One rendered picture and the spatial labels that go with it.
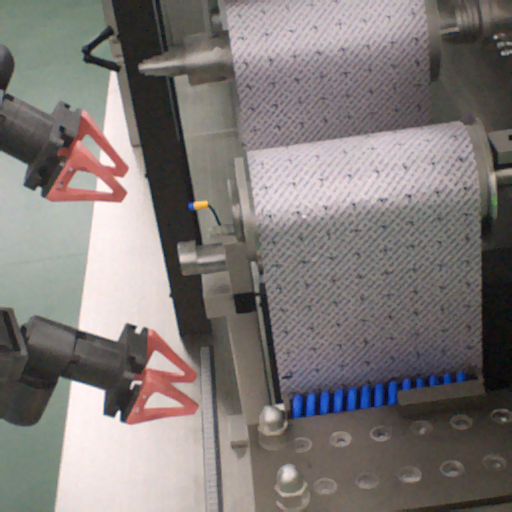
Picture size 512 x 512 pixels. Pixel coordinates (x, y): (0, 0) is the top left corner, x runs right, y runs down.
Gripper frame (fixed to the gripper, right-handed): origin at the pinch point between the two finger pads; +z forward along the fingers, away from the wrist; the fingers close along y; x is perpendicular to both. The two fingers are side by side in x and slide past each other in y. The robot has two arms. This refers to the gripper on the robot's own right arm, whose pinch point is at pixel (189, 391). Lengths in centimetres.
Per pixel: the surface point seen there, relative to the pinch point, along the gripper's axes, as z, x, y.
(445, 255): 18.2, 27.5, 0.5
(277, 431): 8.4, 4.3, 8.1
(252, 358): 7.7, 2.0, -7.9
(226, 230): -3.5, 18.6, -4.8
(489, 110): 27, 37, -28
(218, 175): 12, -9, -84
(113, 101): -8, -20, -128
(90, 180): 11, -112, -274
